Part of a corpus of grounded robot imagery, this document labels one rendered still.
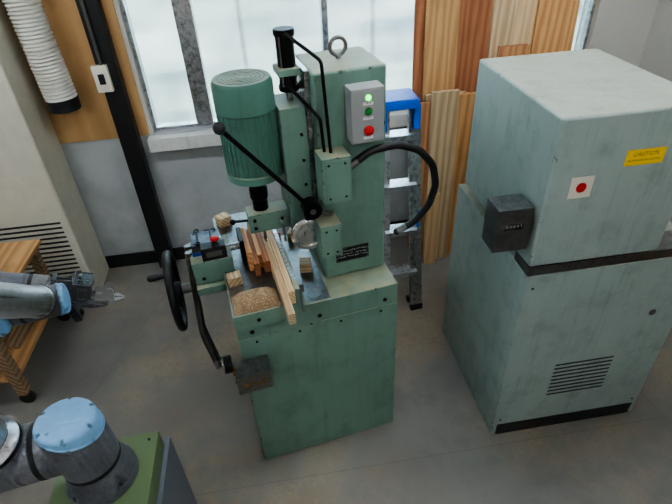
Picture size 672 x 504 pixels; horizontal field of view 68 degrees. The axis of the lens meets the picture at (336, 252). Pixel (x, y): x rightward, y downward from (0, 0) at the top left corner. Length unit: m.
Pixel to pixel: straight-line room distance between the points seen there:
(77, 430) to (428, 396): 1.55
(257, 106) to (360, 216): 0.50
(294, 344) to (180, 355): 1.08
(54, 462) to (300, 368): 0.84
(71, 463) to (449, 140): 2.27
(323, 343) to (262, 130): 0.79
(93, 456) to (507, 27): 2.62
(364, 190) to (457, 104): 1.29
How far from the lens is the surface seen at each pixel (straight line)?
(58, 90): 2.86
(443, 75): 2.89
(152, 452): 1.66
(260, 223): 1.69
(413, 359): 2.60
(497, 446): 2.36
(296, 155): 1.57
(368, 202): 1.67
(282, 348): 1.81
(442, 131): 2.85
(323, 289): 1.75
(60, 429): 1.47
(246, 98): 1.46
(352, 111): 1.45
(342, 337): 1.85
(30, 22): 2.80
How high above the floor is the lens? 1.93
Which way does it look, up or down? 36 degrees down
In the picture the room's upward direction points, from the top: 3 degrees counter-clockwise
